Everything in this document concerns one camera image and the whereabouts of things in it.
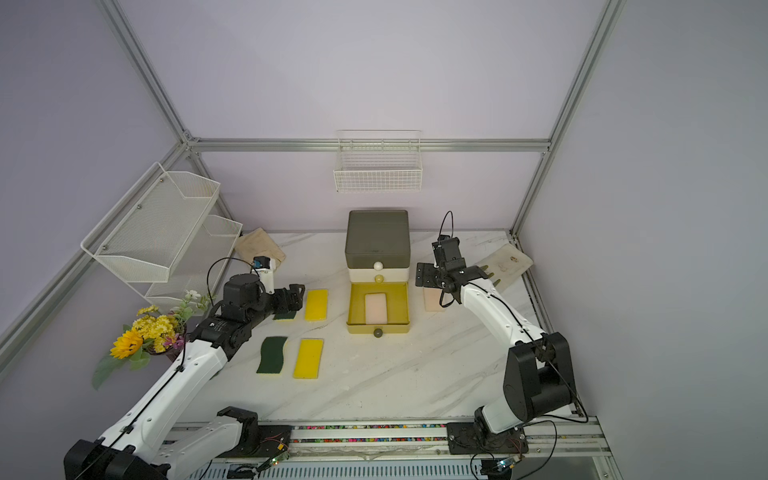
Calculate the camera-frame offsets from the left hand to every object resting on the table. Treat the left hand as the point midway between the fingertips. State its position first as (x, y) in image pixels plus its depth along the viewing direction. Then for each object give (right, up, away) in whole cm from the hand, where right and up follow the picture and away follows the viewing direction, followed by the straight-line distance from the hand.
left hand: (287, 292), depth 81 cm
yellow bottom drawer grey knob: (+30, -7, +16) cm, 35 cm away
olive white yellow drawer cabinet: (+25, +10, +8) cm, 28 cm away
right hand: (+41, +3, +8) cm, 42 cm away
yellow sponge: (+3, -7, +19) cm, 20 cm away
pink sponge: (+24, -7, +15) cm, 29 cm away
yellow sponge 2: (+4, -21, +7) cm, 23 cm away
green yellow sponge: (-6, -19, +5) cm, 21 cm away
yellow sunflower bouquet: (-26, -8, -15) cm, 31 cm away
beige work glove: (-25, +15, +36) cm, 47 cm away
